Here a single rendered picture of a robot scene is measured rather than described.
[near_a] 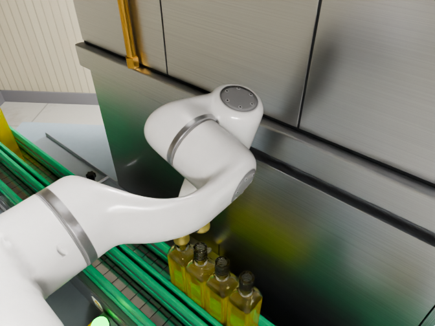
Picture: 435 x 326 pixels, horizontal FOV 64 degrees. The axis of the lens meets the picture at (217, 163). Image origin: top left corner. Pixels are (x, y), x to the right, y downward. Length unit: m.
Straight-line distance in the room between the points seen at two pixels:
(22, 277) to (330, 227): 0.50
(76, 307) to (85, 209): 0.87
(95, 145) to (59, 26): 1.84
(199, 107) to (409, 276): 0.44
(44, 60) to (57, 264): 3.34
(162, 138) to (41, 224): 0.16
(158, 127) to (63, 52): 3.12
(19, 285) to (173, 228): 0.13
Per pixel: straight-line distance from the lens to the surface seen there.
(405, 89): 0.52
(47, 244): 0.33
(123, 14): 0.80
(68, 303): 1.21
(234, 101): 0.44
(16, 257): 0.32
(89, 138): 1.79
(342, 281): 0.75
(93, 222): 0.33
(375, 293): 0.73
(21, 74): 3.82
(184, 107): 0.41
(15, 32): 3.63
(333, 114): 0.57
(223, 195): 0.36
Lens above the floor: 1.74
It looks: 40 degrees down
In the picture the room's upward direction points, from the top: straight up
